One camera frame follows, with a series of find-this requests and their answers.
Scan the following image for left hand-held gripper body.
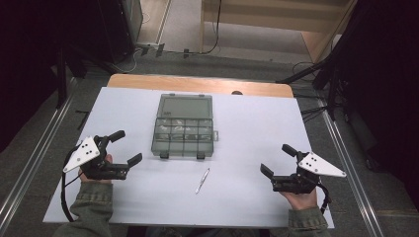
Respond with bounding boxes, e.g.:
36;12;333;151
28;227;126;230
62;134;130;181

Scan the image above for silver metal tweezers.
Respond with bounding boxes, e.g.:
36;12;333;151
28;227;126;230
194;167;211;196

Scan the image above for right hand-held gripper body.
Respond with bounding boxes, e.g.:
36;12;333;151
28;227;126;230
272;151;347;195

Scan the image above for person's left hand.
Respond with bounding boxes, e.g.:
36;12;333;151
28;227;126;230
78;154;114;185

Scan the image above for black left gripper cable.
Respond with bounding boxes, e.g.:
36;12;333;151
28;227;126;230
60;145;82;223

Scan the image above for person's right hand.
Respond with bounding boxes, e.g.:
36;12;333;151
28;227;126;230
280;187;319;212

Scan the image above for black stand legs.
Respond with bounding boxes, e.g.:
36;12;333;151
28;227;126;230
276;58;335;85

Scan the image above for white table cover board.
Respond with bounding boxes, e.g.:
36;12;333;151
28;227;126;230
42;86;335;229

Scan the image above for black cabinet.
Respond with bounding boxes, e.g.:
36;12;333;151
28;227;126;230
97;0;144;64

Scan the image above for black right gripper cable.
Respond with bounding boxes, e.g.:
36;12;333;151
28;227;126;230
315;182;332;215

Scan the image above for metal floor rail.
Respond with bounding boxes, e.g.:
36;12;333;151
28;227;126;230
0;77;78;228
316;98;385;237

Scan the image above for light wooden shelf unit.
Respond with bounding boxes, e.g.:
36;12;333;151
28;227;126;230
199;0;360;64

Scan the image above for clear plastic compartment box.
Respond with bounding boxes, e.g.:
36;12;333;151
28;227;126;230
150;93;219;161

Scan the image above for white floor cable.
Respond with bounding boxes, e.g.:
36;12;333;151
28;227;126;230
112;47;138;74

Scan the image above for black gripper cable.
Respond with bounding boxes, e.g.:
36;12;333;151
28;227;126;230
60;145;82;223
315;182;332;215

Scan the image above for black hanging cable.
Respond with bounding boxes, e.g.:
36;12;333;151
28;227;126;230
200;0;222;56

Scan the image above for black metal stand post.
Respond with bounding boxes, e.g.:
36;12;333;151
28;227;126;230
54;45;69;111

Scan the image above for black floor cables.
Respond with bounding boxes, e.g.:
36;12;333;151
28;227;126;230
292;60;330;124

